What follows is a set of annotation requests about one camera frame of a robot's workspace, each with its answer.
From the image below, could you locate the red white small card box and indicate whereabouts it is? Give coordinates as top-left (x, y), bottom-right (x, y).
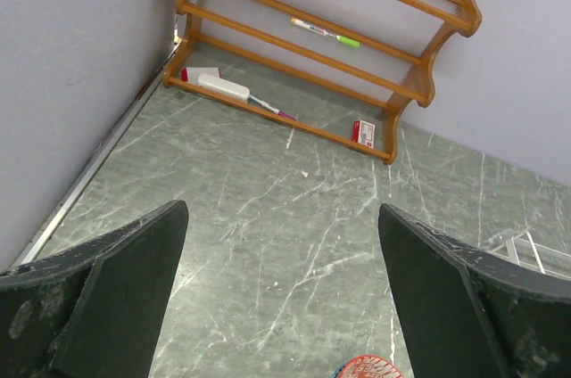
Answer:
top-left (352, 120), bottom-right (376, 148)

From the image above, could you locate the green pen on shelf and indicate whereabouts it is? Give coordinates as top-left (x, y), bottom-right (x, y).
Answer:
top-left (291, 18), bottom-right (360, 48)

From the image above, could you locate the white wire dish rack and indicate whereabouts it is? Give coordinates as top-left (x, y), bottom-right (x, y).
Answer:
top-left (489, 231), bottom-right (570, 280)

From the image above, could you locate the wooden shelf rack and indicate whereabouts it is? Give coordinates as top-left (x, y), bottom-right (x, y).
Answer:
top-left (162, 0), bottom-right (483, 164)

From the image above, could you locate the white box on shelf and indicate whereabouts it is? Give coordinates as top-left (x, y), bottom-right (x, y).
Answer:
top-left (197, 73), bottom-right (251, 103)

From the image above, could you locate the red geometric patterned bowl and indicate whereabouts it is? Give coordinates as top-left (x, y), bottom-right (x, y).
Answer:
top-left (332, 354), bottom-right (404, 378)

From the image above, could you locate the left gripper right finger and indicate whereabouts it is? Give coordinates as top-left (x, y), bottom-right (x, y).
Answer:
top-left (378, 203), bottom-right (570, 377)

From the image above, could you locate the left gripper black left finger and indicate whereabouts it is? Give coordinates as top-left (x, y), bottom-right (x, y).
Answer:
top-left (1, 201), bottom-right (188, 377)

